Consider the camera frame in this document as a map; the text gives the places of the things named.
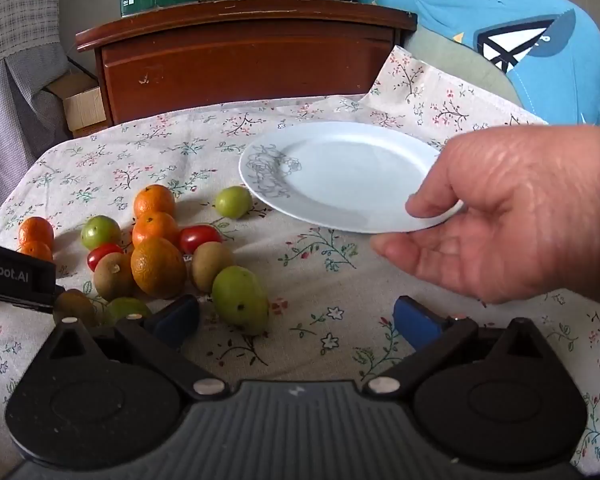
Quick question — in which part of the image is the checked cloth cover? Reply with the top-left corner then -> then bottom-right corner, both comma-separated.
0,0 -> 81,236

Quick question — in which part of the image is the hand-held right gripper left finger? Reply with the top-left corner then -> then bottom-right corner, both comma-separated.
42,294 -> 228,402

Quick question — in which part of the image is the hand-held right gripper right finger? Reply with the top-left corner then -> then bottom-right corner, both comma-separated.
363,295 -> 552,402

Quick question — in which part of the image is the pale green bed sheet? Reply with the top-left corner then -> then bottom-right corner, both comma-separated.
404,22 -> 526,108

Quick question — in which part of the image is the small orange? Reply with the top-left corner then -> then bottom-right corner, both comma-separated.
131,211 -> 181,248
133,184 -> 177,221
18,216 -> 55,250
19,241 -> 54,263

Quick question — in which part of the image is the cardboard box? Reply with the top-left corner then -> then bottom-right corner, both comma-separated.
42,72 -> 113,138

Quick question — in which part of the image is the blue printed pillow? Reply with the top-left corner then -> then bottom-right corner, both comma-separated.
357,0 -> 600,126

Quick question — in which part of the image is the brown wooden nightstand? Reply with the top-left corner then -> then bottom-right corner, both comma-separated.
75,0 -> 418,126

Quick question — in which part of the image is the white plate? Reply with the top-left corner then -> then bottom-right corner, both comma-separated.
238,121 -> 465,235

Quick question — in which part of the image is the red cherry tomato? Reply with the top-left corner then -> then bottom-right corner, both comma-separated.
179,225 -> 223,255
86,243 -> 125,272

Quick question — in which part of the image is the floral tablecloth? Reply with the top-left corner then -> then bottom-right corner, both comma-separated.
0,45 -> 600,466

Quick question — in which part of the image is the oblong green mango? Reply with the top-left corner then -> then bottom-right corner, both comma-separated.
211,265 -> 271,336

